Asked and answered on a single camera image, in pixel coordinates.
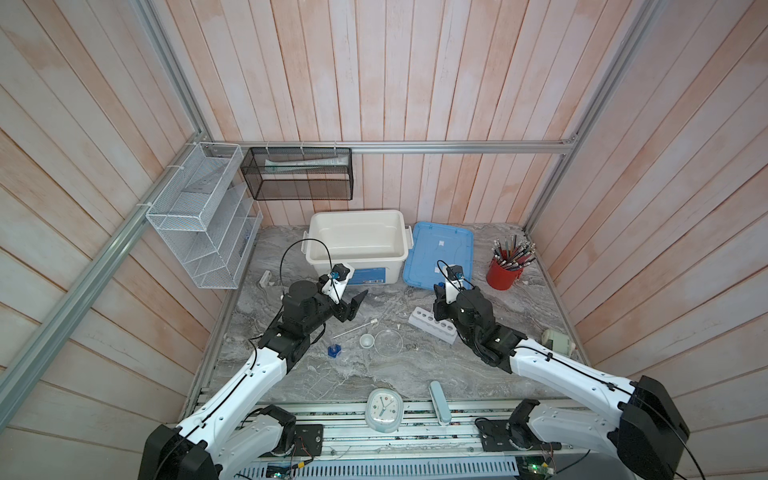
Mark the white wire mesh shelf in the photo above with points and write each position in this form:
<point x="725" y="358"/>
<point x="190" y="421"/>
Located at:
<point x="204" y="215"/>

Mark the black wire mesh basket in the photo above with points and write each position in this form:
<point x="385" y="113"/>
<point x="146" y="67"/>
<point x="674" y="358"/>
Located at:
<point x="299" y="173"/>

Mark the red pencil cup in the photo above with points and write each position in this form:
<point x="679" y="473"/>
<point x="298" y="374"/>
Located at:
<point x="501" y="278"/>

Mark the white plastic storage bin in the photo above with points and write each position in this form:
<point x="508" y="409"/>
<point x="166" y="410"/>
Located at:
<point x="375" y="243"/>

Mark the blue plastic bin lid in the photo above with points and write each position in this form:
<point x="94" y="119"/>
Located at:
<point x="434" y="242"/>

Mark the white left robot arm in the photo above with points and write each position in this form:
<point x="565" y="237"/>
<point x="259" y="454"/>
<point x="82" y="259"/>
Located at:
<point x="228" y="432"/>

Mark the small white cardboard box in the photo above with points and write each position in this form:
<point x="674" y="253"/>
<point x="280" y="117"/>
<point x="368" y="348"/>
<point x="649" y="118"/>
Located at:
<point x="266" y="279"/>

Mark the round white clock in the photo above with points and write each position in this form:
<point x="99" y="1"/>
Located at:
<point x="384" y="410"/>

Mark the small white cup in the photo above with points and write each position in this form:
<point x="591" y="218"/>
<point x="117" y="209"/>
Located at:
<point x="367" y="341"/>

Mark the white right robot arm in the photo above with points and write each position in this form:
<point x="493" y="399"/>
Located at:
<point x="636" y="422"/>

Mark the bundle of pencils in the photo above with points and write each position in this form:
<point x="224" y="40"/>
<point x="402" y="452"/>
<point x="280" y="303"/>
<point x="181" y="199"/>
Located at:
<point x="513" y="255"/>

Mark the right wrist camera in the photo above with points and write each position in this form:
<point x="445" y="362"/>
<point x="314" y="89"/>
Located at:
<point x="454" y="281"/>

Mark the light blue stapler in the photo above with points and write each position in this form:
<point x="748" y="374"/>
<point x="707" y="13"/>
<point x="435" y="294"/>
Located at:
<point x="440" y="404"/>

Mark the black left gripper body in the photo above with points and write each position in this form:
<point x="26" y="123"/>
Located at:
<point x="325" y="309"/>

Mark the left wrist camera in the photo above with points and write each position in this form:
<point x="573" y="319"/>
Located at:
<point x="337" y="279"/>

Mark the blue-based graduated cylinder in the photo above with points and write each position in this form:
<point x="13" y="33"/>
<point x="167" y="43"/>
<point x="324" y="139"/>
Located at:
<point x="334" y="350"/>

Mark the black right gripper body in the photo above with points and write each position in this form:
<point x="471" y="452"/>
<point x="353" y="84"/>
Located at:
<point x="444" y="310"/>

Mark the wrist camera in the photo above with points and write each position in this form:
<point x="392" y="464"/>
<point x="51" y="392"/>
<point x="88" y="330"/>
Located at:
<point x="337" y="279"/>
<point x="454" y="281"/>

